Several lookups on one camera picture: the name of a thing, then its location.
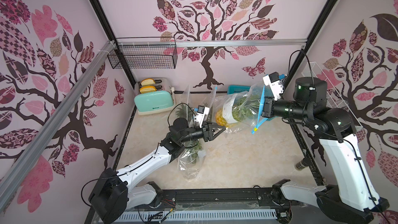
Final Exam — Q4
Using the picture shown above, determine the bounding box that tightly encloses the clear zip bag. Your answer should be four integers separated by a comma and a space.
178, 141, 207, 180

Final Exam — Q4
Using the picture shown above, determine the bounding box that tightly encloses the rear left zip bag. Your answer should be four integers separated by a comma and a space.
175, 85, 193, 126

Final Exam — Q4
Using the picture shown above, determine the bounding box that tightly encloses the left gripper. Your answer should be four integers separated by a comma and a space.
178, 120, 224, 143

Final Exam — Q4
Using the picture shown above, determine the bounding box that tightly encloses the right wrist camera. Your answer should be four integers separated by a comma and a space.
263, 72, 285, 101

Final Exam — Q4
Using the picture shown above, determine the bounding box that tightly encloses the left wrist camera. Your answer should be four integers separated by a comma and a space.
194, 105, 210, 128

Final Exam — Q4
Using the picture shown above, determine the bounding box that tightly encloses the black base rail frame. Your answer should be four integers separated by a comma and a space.
84, 186, 355, 224

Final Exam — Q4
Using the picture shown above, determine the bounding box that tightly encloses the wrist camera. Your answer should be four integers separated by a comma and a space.
194, 105, 210, 128
263, 72, 285, 101

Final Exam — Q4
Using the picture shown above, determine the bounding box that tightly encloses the aluminium rail wall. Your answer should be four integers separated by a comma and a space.
1, 40, 116, 211
118, 39, 307, 48

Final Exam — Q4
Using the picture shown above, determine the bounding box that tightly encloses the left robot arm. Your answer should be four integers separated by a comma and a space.
88, 118, 226, 224

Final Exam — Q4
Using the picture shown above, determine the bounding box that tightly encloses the spice jar right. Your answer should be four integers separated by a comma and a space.
295, 158, 312, 171

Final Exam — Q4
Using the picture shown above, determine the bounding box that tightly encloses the white slotted cable duct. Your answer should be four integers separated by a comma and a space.
114, 209, 277, 224

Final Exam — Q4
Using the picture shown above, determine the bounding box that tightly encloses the aluminium rail left wall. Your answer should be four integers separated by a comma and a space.
1, 40, 116, 211

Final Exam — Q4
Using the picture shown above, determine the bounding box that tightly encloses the mint green toaster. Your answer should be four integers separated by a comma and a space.
134, 77, 176, 115

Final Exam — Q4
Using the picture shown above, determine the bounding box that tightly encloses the white wire wall shelf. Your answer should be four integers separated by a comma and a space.
302, 62, 364, 138

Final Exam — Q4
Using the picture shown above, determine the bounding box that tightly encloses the zip bag with blue seal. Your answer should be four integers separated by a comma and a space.
211, 82, 264, 134

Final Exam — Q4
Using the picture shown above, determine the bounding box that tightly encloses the black wire wall basket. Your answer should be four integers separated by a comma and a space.
107, 37, 178, 69

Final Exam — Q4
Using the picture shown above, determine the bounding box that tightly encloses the toast slice front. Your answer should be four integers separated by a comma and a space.
140, 86, 157, 94

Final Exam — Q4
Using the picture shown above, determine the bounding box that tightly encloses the toast slice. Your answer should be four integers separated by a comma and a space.
141, 78, 156, 87
140, 86, 157, 94

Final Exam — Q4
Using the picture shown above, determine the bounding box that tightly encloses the aluminium rail back wall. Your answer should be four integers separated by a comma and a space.
118, 39, 307, 48

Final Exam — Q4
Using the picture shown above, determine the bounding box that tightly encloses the toast slice rear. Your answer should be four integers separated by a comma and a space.
141, 78, 156, 87

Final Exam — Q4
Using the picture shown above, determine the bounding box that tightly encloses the pineapple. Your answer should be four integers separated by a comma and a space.
213, 95, 260, 128
185, 143, 203, 164

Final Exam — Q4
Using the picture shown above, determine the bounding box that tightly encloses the rear middle zip bag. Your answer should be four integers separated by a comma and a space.
199, 86, 217, 119

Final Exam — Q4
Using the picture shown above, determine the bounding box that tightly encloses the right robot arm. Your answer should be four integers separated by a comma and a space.
259, 73, 389, 224

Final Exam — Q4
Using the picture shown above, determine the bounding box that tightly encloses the teal plastic basket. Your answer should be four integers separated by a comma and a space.
228, 84, 273, 122

